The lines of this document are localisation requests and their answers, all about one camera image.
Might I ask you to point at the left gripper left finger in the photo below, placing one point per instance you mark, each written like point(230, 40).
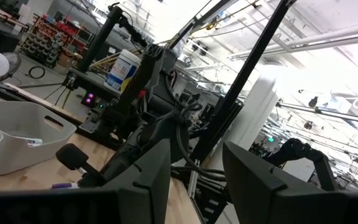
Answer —
point(148, 186)

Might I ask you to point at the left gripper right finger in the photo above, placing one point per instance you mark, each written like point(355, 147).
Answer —
point(259, 202)

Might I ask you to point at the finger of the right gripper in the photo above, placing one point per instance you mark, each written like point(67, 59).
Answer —
point(93, 180)

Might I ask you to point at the magenta whiteboard marker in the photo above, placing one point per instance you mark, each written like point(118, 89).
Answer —
point(64, 185)

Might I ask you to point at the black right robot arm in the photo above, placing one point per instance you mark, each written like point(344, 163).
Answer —
point(135, 81)

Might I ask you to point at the black box with white labels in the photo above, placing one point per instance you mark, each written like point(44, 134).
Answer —
point(211, 205)

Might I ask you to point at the light grey plastic bin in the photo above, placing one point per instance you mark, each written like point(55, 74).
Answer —
point(11, 161)

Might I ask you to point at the black power supply box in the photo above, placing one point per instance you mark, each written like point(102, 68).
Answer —
point(85, 96)

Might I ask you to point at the black equipment cart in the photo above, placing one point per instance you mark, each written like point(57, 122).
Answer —
point(92, 82)

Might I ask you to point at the white round column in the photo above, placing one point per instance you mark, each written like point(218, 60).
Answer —
point(253, 109)

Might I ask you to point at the white blue wipes canister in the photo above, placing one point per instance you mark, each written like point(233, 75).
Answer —
point(121, 70)

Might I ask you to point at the parts shelf with red bins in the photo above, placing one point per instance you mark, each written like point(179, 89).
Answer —
point(51, 40)

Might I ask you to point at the black monitor pole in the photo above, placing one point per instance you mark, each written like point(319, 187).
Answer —
point(99, 39)

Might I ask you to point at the silver aluminium bracket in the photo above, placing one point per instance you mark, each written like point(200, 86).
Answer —
point(194, 180)

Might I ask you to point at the black aluminium frame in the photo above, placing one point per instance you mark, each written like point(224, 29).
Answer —
point(244, 77)

